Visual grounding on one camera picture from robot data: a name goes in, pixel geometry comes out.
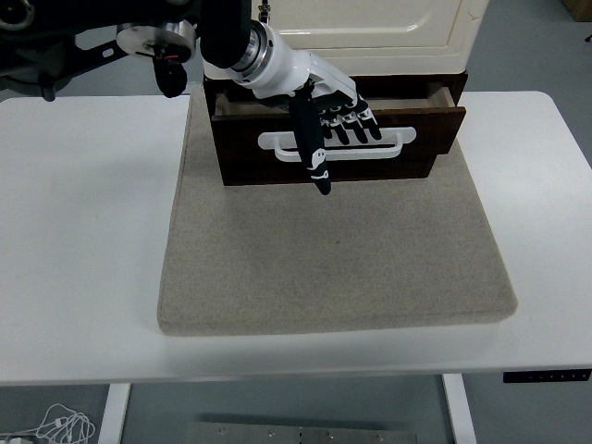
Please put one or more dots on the beige fabric mat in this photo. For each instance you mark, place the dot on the beige fabric mat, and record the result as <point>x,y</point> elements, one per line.
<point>324,259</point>

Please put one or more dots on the white and black hand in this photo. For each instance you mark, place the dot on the white and black hand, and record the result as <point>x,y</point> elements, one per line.
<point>287,69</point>

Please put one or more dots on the dark wooden drawer housing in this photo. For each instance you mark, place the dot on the dark wooden drawer housing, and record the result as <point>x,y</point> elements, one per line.
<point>393,180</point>

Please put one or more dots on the white charger adapter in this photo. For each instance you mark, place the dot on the white charger adapter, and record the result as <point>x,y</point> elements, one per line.
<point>14,440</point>

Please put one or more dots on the black table control panel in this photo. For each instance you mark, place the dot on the black table control panel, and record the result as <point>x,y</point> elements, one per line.
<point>546,376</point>

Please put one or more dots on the brown cardboard box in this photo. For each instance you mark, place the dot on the brown cardboard box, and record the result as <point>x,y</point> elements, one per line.
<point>580,8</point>

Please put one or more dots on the cream plastic cabinet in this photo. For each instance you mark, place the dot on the cream plastic cabinet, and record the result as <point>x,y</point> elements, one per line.
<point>393,55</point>

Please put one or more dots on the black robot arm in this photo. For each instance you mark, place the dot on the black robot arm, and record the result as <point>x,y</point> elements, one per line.
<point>222,28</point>

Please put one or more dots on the white table leg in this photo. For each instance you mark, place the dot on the white table leg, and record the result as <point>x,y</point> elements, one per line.
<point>113,416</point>
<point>460,411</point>

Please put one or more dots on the grey metal plate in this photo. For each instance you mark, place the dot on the grey metal plate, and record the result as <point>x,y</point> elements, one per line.
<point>300,435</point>

